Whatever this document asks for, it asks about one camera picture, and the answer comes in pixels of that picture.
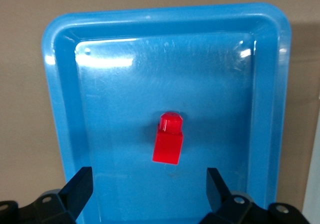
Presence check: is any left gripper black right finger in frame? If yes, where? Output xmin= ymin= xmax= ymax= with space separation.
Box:
xmin=199 ymin=167 xmax=255 ymax=224

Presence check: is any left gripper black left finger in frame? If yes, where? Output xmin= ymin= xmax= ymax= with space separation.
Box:
xmin=22 ymin=166 xmax=94 ymax=224

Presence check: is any red toy building block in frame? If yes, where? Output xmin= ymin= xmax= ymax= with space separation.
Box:
xmin=152 ymin=111 xmax=185 ymax=165

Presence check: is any clear plastic storage box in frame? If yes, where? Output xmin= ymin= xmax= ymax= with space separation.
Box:
xmin=301 ymin=123 xmax=320 ymax=224

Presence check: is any brown table cover sheet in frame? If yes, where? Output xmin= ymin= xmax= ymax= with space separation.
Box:
xmin=0 ymin=0 xmax=320 ymax=224

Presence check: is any blue plastic tray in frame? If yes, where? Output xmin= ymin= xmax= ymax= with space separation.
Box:
xmin=41 ymin=1 xmax=293 ymax=224

